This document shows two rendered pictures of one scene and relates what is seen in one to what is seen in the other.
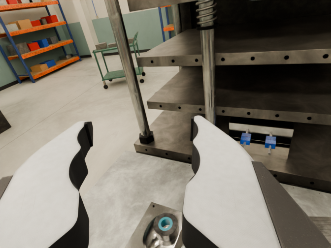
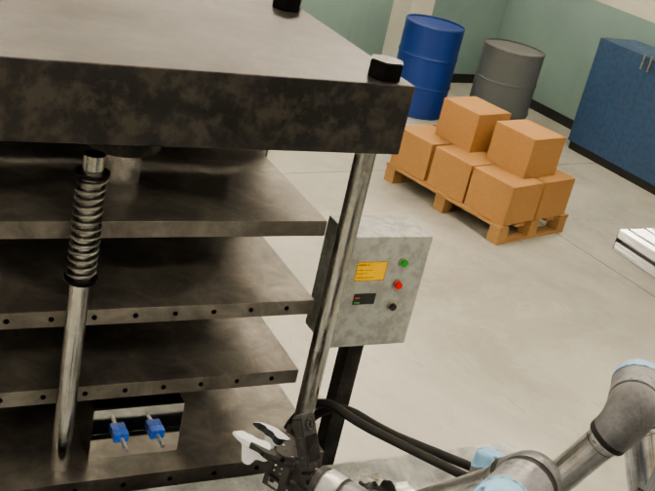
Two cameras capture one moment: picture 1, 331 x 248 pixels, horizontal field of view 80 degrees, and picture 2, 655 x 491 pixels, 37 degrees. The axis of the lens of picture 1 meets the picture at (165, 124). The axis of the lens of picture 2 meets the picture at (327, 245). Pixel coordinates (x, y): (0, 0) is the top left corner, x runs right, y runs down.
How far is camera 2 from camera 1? 2.03 m
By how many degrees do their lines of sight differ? 55
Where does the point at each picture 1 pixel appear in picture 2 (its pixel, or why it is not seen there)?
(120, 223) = not seen: outside the picture
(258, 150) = (136, 446)
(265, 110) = (148, 383)
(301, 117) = (192, 385)
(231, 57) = (107, 314)
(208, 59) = (81, 322)
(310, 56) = (199, 312)
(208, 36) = (85, 292)
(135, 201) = not seen: outside the picture
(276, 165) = (167, 462)
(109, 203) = not seen: outside the picture
